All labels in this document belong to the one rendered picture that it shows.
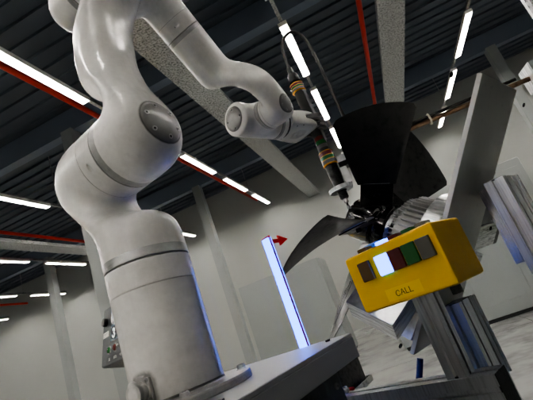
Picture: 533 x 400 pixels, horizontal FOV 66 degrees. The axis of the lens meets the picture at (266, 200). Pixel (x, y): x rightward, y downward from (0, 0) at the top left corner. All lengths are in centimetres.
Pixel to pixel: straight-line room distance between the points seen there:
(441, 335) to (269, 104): 60
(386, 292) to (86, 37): 62
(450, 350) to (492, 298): 607
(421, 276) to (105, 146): 47
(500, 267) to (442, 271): 616
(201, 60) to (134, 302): 62
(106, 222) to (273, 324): 808
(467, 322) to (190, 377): 79
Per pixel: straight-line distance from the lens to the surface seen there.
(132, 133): 58
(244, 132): 100
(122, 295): 57
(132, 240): 57
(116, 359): 142
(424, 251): 61
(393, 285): 65
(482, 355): 118
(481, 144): 113
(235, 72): 98
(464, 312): 117
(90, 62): 73
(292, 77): 131
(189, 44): 100
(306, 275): 838
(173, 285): 55
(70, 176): 67
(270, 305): 860
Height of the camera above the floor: 102
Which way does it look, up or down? 16 degrees up
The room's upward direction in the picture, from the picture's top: 20 degrees counter-clockwise
